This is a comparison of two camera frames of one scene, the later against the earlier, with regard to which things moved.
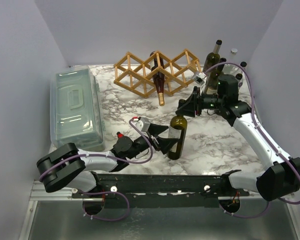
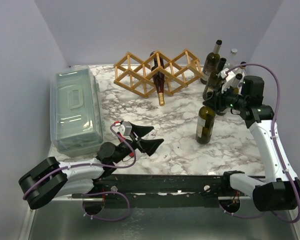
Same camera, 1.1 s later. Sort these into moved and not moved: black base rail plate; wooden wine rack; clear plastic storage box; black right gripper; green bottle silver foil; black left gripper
Moved: black left gripper; black right gripper
Not moved: green bottle silver foil; wooden wine rack; black base rail plate; clear plastic storage box
